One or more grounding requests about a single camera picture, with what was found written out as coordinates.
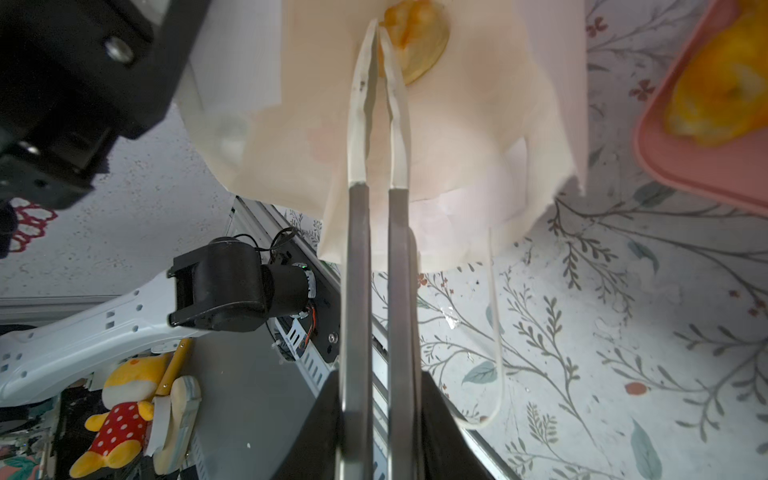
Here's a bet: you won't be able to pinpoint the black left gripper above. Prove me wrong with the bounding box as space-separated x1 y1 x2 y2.
1 1 209 210

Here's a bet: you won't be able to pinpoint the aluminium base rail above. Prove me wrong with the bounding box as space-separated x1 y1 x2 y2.
228 196 521 479

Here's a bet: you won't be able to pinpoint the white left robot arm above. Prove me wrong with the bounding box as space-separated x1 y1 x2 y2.
1 1 341 410

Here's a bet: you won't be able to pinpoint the long twisted yellow bread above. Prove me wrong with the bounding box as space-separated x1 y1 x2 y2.
664 1 767 147

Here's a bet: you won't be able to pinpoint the steel tongs with white tips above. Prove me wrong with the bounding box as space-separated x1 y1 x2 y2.
336 20 425 479

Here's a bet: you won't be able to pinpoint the white floral paper bag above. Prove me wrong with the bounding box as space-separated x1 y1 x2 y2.
173 0 589 430

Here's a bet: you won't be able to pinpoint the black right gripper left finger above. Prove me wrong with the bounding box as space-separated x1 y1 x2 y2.
272 371 341 480

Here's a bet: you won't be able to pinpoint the pink plastic tray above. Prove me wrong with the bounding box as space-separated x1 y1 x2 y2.
633 1 767 216

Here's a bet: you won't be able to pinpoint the small scored round bun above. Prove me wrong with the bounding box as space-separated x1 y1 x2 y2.
379 1 450 86

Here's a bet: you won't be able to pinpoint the yellow plush toy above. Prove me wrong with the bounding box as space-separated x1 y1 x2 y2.
69 353 171 479

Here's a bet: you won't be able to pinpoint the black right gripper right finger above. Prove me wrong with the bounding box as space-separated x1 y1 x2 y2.
421 372 493 480

